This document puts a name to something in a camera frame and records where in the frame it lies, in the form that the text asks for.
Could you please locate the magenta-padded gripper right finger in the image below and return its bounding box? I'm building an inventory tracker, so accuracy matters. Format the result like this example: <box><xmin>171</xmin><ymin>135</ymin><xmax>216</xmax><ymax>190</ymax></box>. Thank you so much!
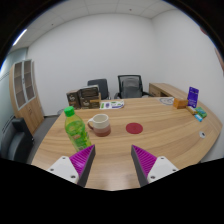
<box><xmin>130</xmin><ymin>144</ymin><xmax>180</xmax><ymax>188</ymax></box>

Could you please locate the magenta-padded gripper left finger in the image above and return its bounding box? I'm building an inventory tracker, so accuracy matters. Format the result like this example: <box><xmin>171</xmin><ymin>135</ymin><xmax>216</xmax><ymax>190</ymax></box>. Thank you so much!
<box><xmin>46</xmin><ymin>144</ymin><xmax>97</xmax><ymax>188</ymax></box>

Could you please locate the green drink bottle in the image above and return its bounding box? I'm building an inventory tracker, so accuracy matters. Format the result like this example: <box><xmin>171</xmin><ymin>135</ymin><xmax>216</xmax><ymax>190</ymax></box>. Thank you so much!
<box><xmin>63</xmin><ymin>106</ymin><xmax>93</xmax><ymax>153</ymax></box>

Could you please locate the flat round red coaster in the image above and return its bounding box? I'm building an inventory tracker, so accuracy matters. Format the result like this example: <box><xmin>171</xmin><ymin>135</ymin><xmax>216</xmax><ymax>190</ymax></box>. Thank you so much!
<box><xmin>125</xmin><ymin>122</ymin><xmax>144</xmax><ymax>135</ymax></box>

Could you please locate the white and brown mug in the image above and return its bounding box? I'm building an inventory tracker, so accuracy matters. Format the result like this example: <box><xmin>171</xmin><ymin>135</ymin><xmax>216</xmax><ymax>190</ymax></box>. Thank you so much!
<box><xmin>86</xmin><ymin>113</ymin><xmax>112</xmax><ymax>138</ymax></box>

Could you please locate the grey waste bin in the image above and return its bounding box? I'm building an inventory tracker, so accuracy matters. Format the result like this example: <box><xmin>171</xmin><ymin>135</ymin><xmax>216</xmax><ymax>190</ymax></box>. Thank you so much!
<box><xmin>56</xmin><ymin>108</ymin><xmax>68</xmax><ymax>117</ymax></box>

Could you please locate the black leather armchair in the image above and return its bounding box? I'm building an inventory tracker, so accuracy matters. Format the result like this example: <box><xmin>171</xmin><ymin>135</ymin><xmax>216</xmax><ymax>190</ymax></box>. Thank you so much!
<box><xmin>0</xmin><ymin>117</ymin><xmax>35</xmax><ymax>164</ymax></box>

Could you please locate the kraft cardboard box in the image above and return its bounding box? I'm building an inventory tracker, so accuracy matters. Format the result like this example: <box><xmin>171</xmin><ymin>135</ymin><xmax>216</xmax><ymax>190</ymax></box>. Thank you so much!
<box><xmin>79</xmin><ymin>93</ymin><xmax>102</xmax><ymax>110</ymax></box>

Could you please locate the round white paper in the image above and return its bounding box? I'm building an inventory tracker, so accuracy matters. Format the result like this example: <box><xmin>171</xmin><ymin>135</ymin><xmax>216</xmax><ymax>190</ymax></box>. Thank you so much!
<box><xmin>159</xmin><ymin>96</ymin><xmax>175</xmax><ymax>106</ymax></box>

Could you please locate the orange-brown small box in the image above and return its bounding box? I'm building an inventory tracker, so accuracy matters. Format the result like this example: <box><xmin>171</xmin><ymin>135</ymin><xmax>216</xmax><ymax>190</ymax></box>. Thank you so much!
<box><xmin>172</xmin><ymin>97</ymin><xmax>189</xmax><ymax>110</ymax></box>

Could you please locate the small beige box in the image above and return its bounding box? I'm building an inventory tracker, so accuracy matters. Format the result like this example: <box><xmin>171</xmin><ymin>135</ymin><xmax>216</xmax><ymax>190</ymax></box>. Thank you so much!
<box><xmin>185</xmin><ymin>105</ymin><xmax>198</xmax><ymax>116</ymax></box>

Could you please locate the white printed leaflet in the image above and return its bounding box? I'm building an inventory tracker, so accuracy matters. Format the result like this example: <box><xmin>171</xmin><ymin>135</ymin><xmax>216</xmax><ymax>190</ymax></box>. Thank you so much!
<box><xmin>99</xmin><ymin>100</ymin><xmax>125</xmax><ymax>110</ymax></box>

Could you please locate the small green box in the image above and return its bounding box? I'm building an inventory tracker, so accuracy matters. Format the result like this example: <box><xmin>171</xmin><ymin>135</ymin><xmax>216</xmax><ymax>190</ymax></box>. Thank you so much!
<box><xmin>194</xmin><ymin>106</ymin><xmax>208</xmax><ymax>119</ymax></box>

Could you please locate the purple standing card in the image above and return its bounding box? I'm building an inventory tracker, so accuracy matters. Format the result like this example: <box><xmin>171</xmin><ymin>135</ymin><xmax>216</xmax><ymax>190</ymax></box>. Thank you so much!
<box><xmin>186</xmin><ymin>86</ymin><xmax>200</xmax><ymax>109</ymax></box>

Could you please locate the wooden shelf cabinet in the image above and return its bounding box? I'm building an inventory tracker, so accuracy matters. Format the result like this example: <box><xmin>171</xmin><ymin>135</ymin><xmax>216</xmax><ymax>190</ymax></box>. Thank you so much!
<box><xmin>8</xmin><ymin>59</ymin><xmax>45</xmax><ymax>135</ymax></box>

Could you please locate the black mesh office chair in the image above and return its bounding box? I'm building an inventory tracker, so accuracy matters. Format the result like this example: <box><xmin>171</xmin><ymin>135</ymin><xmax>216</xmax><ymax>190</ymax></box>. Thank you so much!
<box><xmin>114</xmin><ymin>74</ymin><xmax>155</xmax><ymax>100</ymax></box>

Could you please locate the dark grey office chair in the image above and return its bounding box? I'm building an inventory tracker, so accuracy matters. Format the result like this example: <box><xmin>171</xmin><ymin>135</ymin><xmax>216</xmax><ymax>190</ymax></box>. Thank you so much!
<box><xmin>87</xmin><ymin>78</ymin><xmax>110</xmax><ymax>100</ymax></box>

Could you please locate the long ceiling light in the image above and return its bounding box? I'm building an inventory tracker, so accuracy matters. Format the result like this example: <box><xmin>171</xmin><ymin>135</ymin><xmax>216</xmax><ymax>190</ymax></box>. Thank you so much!
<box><xmin>12</xmin><ymin>28</ymin><xmax>29</xmax><ymax>47</ymax></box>

